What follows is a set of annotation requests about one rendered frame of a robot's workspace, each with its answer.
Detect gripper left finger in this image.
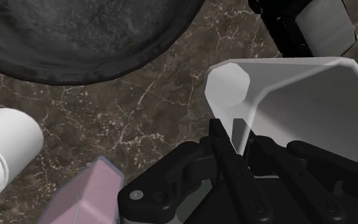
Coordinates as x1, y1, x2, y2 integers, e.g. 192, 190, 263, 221
117, 118, 275, 224

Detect dark grey round bowl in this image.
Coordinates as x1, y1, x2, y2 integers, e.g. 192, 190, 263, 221
0, 0, 207, 87

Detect grey faceted cup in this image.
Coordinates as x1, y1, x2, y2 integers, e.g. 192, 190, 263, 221
203, 57, 358, 216

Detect pink faceted container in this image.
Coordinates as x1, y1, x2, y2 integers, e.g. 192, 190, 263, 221
37, 156, 125, 224

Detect white cylindrical cup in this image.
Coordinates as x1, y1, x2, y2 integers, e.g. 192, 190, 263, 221
0, 107, 45, 203

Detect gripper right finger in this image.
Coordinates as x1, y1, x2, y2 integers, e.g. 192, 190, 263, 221
246, 136, 358, 224

